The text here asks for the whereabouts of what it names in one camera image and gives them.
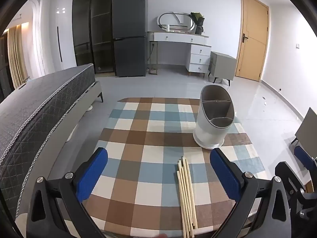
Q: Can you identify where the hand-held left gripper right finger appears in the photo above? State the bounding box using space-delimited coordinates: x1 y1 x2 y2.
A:
210 147 291 238

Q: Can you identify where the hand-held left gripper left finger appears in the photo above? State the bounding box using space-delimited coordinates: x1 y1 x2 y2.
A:
26 147 109 238

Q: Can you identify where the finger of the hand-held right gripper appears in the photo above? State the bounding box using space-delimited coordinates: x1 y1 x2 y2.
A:
274 162 306 205
293 145 317 176

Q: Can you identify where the white oval utensil holder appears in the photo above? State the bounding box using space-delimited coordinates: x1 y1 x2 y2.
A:
193 84 235 150

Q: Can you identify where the grey chair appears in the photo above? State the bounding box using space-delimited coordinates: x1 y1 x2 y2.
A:
291 107 317 149

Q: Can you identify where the checkered tablecloth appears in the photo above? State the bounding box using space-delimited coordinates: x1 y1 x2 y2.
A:
82 97 266 238

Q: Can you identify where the grey quilted mattress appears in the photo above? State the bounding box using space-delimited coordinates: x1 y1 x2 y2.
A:
0 63 96 211

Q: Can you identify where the grey nightstand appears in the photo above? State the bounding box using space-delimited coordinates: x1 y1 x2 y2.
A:
208 51 237 86

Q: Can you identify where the white dressing table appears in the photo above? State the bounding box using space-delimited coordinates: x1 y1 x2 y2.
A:
147 31 212 76

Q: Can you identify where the wooden door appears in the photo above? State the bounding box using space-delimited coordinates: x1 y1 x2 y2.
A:
235 0 269 82

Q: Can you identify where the beige curtain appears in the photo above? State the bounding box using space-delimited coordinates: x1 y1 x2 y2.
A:
7 22 29 88

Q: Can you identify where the dark grey refrigerator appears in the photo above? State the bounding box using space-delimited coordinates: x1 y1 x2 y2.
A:
112 0 148 77

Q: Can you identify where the dark glass cabinet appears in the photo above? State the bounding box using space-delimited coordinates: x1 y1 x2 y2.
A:
72 0 115 74

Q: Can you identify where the white wardrobe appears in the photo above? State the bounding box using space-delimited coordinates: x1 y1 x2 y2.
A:
32 0 76 78

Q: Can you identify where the oval vanity mirror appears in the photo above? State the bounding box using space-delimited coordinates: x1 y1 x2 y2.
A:
158 12 196 34

